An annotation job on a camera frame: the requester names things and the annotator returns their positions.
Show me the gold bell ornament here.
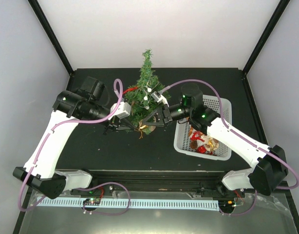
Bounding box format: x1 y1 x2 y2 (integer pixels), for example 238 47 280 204
135 121 147 139

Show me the string of white lights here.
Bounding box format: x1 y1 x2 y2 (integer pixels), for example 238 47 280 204
143 80 155 110

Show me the small green christmas tree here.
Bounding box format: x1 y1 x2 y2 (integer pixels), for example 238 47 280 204
124 49 165 135

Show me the white plastic basket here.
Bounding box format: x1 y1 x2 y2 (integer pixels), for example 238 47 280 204
174 95 232 161

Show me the red ribbon bow ornament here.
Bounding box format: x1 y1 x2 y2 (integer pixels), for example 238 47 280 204
123 86 138 95

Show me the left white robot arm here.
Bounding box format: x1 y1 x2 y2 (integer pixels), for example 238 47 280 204
13 77 135 199

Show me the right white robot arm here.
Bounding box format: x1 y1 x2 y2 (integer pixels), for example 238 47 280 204
142 83 288 196

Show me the pile of christmas ornaments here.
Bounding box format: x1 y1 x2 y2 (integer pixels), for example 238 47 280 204
189 130 220 155

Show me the left circuit board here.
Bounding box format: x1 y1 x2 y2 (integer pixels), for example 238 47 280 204
83 198 100 206

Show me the circuit board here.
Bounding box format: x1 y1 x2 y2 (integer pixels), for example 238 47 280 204
83 198 100 206
218 200 238 207

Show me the right circuit board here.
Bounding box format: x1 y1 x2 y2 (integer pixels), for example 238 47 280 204
218 200 238 207

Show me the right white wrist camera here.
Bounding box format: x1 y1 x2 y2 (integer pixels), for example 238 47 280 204
151 91 169 107

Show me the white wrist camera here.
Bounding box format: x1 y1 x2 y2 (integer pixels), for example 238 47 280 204
108 101 131 120
151 91 169 107

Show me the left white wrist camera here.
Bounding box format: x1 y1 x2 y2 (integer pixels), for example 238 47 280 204
108 101 131 120

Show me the black aluminium rail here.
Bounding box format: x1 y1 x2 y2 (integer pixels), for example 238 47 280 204
54 170 286 195

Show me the white slotted cable duct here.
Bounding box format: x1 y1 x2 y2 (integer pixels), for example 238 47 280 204
39 197 219 211

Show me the left black frame post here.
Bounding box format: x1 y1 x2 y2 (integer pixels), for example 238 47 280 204
28 0 74 75

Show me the black frame post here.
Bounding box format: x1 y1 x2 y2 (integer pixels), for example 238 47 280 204
28 0 74 75
243 0 290 75

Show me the right black frame post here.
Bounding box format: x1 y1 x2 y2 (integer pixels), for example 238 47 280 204
243 0 290 75

